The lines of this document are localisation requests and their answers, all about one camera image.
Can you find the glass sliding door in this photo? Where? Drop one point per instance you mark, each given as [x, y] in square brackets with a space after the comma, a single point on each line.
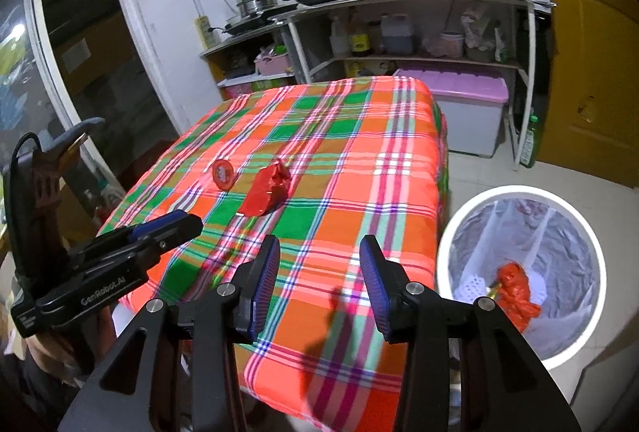
[100, 62]

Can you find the red wrapper with round window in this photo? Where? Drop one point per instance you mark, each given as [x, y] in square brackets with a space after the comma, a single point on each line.
[223, 173]

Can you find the red cellophane wrapper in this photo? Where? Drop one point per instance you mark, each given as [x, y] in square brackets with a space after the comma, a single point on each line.
[516, 297]

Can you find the white round bin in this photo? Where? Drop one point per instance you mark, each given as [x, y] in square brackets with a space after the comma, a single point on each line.
[569, 352]

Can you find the grey plastic jug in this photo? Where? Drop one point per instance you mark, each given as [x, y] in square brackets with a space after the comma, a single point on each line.
[398, 35]

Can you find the white foam fruit net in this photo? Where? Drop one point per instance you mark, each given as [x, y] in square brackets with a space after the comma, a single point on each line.
[472, 287]

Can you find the yellow seasoning packet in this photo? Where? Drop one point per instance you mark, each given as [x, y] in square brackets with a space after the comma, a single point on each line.
[492, 288]

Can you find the crumpled plastic bags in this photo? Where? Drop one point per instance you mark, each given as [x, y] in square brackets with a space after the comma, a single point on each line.
[478, 35]

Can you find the green white packet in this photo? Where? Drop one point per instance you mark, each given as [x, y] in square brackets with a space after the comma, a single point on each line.
[500, 47]

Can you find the clear plastic bin liner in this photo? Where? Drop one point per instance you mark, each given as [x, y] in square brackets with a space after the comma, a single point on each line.
[564, 262]

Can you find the black induction cooker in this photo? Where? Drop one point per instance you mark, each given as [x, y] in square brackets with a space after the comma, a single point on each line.
[259, 20]

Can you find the white plastic bottle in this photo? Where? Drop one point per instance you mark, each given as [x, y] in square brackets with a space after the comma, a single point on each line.
[339, 40]

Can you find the green glass bottle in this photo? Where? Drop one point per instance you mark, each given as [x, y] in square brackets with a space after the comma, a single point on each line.
[530, 145]

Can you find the red snack packet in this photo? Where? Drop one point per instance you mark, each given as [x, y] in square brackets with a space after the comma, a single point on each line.
[264, 192]

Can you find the low wooden shelf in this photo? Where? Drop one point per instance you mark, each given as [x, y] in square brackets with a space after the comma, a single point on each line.
[234, 42]

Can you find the yellow label bottle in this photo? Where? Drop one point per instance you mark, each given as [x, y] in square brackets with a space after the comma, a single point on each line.
[359, 42]

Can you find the pink round tub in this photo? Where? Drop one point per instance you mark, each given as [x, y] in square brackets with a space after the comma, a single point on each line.
[450, 45]

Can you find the yellow wooden door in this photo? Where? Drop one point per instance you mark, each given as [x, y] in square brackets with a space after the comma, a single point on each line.
[599, 62]

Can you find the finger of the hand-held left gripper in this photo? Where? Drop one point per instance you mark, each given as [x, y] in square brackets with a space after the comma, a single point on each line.
[174, 234]
[157, 222]

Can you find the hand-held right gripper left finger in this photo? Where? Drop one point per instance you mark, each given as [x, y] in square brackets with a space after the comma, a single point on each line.
[264, 282]

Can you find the purple lid storage box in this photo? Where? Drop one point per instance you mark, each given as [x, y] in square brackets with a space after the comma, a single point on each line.
[449, 112]

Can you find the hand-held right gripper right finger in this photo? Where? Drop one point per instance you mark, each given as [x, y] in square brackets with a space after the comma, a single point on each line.
[374, 282]

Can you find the pink plastic basket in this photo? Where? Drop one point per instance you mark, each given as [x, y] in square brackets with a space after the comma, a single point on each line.
[273, 62]

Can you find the yellowed power strip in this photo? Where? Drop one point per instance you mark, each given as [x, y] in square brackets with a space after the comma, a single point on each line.
[203, 32]

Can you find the plaid tablecloth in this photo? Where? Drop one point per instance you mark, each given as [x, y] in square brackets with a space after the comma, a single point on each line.
[339, 192]

